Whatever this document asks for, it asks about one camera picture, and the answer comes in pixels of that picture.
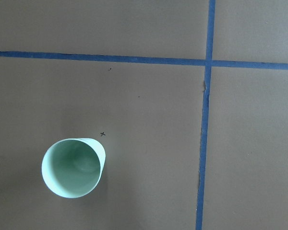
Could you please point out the light green plastic cup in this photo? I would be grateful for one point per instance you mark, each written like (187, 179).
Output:
(72, 168)

